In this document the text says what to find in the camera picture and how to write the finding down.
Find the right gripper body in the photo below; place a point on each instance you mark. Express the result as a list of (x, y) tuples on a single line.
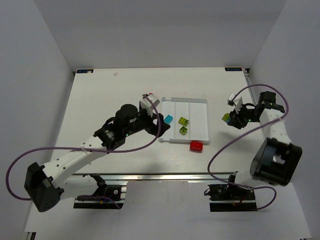
[(236, 120)]

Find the right blue corner label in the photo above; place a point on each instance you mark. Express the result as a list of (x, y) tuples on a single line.
[(233, 69)]

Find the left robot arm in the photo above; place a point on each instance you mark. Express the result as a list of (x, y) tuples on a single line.
[(53, 181)]

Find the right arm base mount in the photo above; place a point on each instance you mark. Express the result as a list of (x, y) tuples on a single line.
[(225, 198)]

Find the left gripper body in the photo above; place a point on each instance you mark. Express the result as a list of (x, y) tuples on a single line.
[(154, 123)]

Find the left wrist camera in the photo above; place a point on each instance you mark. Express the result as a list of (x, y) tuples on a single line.
[(149, 103)]

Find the aluminium front rail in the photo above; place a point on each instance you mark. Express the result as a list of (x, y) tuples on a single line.
[(158, 177)]

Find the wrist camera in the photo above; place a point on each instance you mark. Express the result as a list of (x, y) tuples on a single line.
[(235, 101), (149, 103)]

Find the blue corner label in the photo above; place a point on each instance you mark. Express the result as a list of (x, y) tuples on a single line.
[(233, 69), (84, 71)]

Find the left blue corner label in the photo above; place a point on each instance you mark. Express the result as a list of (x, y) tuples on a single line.
[(84, 71)]

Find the green lego brick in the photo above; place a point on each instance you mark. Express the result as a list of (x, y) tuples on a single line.
[(183, 130), (225, 116), (183, 121)]

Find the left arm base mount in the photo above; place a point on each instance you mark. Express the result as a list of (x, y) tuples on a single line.
[(105, 197)]

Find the blue long lego brick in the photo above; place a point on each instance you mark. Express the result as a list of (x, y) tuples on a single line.
[(168, 119)]

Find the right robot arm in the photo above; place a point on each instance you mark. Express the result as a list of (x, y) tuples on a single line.
[(276, 160)]

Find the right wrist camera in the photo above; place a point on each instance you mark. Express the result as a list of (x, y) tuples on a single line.
[(235, 101)]

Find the white divided tray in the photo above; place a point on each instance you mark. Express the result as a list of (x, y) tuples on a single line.
[(188, 119)]

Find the large red lego brick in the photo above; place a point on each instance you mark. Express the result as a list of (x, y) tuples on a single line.
[(196, 146)]

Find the right side rail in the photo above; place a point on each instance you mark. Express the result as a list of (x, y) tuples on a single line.
[(246, 73)]

